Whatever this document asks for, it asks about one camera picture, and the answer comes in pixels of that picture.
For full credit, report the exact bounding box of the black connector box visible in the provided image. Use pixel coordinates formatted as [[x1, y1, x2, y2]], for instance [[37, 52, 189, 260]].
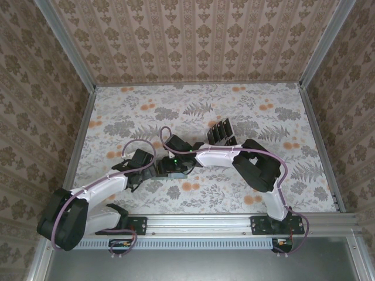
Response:
[[108, 238, 133, 255], [271, 237, 294, 254]]

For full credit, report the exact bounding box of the grey metal panel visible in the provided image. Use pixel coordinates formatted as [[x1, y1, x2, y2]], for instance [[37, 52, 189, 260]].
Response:
[[43, 248, 363, 281]]

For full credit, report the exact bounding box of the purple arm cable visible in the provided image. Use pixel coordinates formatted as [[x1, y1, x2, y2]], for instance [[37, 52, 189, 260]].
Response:
[[51, 139, 158, 260], [158, 126, 311, 258]]

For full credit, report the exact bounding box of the floral patterned table cover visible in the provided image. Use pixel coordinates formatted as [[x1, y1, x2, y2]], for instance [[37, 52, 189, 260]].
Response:
[[57, 83, 342, 214]]

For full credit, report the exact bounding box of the black slotted rack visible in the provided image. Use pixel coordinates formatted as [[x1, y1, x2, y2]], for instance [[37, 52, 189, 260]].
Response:
[[206, 116, 246, 149]]

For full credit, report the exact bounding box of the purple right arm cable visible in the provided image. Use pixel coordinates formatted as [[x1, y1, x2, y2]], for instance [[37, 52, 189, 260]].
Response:
[[158, 126, 311, 258]]

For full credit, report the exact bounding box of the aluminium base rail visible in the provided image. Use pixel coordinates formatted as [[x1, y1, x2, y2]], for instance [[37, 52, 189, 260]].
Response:
[[43, 213, 364, 236]]

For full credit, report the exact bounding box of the thin aluminium rail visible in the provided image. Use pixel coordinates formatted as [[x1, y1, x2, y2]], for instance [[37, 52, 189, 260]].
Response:
[[95, 83, 302, 88]]

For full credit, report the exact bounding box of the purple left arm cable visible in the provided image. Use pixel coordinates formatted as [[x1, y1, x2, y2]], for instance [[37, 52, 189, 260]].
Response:
[[51, 139, 158, 260]]

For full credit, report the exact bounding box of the aluminium lower frame rail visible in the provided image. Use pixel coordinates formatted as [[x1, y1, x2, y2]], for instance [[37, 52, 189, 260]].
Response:
[[25, 234, 55, 281], [347, 234, 375, 281]]

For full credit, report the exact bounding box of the aluminium side rail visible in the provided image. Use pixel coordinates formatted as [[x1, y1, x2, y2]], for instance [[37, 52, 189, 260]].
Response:
[[298, 84, 348, 213], [60, 86, 99, 197]]

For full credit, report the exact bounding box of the slotted grey cable duct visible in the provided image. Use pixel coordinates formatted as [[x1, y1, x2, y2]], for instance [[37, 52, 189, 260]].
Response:
[[79, 237, 275, 250]]

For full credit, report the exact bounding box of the aluminium corner post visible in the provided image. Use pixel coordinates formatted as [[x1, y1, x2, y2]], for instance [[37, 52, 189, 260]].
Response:
[[34, 0, 98, 92], [298, 0, 359, 88]]

